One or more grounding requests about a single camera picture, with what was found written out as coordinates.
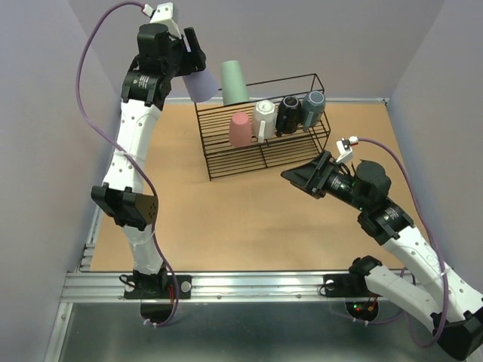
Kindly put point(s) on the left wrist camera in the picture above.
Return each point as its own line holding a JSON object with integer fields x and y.
{"x": 165, "y": 14}

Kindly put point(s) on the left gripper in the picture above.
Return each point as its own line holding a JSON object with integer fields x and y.
{"x": 195, "y": 59}

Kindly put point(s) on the purple cup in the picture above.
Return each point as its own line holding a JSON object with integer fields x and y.
{"x": 201, "y": 86}

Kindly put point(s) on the blue-grey mug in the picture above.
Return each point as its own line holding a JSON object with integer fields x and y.
{"x": 312, "y": 106}

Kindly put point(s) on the white mug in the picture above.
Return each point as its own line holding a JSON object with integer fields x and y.
{"x": 263, "y": 120}

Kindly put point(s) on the aluminium front rail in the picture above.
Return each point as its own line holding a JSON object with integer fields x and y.
{"x": 206, "y": 287}

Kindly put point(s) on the black wire dish rack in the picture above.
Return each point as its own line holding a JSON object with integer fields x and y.
{"x": 223, "y": 160}

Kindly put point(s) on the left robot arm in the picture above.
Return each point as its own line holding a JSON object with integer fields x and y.
{"x": 162, "y": 57}

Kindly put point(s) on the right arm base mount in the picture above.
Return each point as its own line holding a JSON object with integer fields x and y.
{"x": 343, "y": 285}

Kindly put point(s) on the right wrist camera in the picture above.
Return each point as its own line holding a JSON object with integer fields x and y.
{"x": 344, "y": 147}

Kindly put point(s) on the green cup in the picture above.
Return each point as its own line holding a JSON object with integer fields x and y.
{"x": 234, "y": 88}

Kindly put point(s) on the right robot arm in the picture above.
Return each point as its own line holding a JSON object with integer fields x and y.
{"x": 443, "y": 302}

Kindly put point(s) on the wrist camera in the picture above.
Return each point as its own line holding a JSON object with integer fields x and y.
{"x": 165, "y": 14}
{"x": 344, "y": 147}

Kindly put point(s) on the red cup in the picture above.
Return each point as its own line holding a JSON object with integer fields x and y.
{"x": 240, "y": 130}

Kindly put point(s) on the black mug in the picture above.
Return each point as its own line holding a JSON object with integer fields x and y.
{"x": 288, "y": 116}

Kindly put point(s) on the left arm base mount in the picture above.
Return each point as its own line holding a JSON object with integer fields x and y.
{"x": 140, "y": 286}

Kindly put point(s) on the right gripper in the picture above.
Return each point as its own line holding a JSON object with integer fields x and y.
{"x": 303, "y": 176}

